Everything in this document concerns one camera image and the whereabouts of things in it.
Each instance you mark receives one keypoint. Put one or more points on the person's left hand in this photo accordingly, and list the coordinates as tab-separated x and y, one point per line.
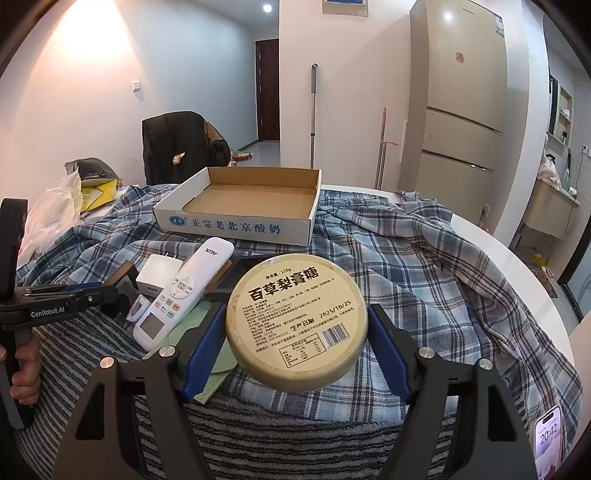
26	382

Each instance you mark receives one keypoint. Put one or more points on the green leather pouch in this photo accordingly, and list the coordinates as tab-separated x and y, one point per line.
204	357

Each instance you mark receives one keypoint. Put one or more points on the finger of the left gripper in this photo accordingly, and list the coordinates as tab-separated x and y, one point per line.
13	220
91	289

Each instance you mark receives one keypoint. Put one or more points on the blue plaid cloth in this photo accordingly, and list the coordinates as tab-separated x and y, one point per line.
439	287

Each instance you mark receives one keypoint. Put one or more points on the white AUX remote control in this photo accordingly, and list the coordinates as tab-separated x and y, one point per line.
178	298

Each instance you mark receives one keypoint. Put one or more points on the striped grey towel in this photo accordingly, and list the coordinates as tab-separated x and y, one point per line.
240	440

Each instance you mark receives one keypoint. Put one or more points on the cardboard tray box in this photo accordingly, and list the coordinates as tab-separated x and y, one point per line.
259	204

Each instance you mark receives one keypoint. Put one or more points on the dark wooden door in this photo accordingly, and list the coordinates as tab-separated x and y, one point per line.
268	90

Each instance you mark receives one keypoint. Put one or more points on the bathroom vanity cabinet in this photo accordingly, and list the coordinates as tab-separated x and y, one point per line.
549	210

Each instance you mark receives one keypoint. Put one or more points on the white power adapter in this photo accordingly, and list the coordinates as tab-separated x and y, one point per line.
157	273

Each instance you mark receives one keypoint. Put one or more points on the small white clip device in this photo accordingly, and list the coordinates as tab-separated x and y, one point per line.
137	309

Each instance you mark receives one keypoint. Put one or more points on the yellow box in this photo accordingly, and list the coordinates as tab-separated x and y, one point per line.
97	193

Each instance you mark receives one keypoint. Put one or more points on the white plastic bag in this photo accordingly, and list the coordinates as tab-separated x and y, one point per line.
57	210

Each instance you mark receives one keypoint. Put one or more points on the beige refrigerator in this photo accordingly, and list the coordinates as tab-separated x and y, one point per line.
457	104

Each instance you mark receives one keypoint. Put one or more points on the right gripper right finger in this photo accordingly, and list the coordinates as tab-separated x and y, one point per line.
489	439

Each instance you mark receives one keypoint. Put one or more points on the wall electrical panel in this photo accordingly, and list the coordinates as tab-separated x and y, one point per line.
346	7

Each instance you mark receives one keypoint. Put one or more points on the grey mop handle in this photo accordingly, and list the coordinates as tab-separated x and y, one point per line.
314	90

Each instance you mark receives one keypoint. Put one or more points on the grey bag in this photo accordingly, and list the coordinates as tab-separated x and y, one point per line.
92	171

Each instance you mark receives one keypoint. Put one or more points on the black square display case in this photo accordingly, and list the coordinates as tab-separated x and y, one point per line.
221	289

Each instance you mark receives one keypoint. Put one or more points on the smartphone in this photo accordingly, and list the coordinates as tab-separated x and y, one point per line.
547	443

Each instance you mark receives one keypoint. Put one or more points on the round cream candy tin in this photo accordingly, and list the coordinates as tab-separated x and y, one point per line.
296	322

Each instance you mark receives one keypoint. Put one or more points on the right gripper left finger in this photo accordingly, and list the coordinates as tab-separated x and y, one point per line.
102	440

